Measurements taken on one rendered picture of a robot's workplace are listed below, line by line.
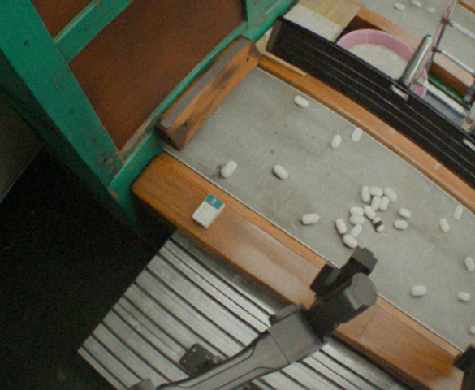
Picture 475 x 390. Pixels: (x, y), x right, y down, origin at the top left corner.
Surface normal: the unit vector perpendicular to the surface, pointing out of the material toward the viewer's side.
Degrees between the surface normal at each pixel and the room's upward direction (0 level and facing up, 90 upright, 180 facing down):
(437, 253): 0
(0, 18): 90
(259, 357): 16
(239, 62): 66
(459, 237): 0
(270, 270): 0
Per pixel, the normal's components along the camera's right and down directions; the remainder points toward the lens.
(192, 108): 0.71, 0.37
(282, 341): 0.17, -0.46
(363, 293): 0.52, -0.59
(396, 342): -0.07, -0.33
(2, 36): 0.80, 0.54
